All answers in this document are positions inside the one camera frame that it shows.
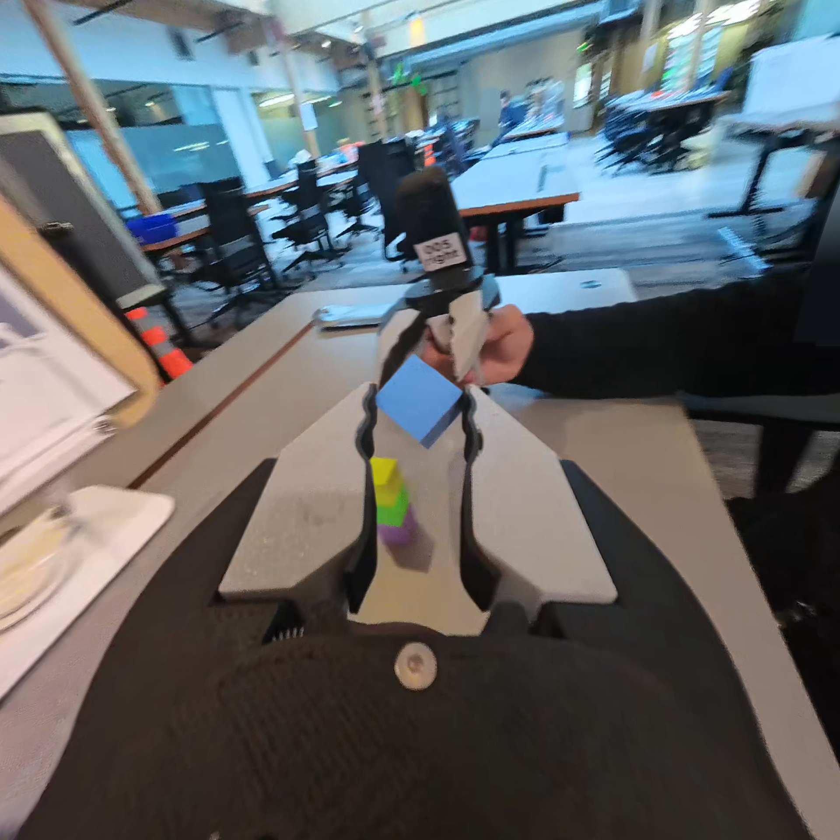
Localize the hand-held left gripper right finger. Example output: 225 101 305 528
461 386 619 613

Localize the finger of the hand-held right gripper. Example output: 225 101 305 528
377 307 427 395
449 292 490 385

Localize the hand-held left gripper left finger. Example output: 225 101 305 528
218 384 378 614

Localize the blue foam cube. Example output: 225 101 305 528
376 354 463 449

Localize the green foam cube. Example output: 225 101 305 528
375 484 411 528

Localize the purple foam cube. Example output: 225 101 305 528
379 508 417 547

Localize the person's right hand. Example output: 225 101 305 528
471 308 536 388

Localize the black office chair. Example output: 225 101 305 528
272 161 342 263
200 177 283 316
357 141 421 260

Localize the wooden desk with black legs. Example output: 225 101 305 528
453 147 581 273

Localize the orange traffic cone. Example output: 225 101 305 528
125 305 194 382

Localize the small blue bin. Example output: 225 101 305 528
128 213 179 245

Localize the white document stand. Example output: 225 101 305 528
0 112 165 519

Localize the white board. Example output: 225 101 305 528
742 36 840 129

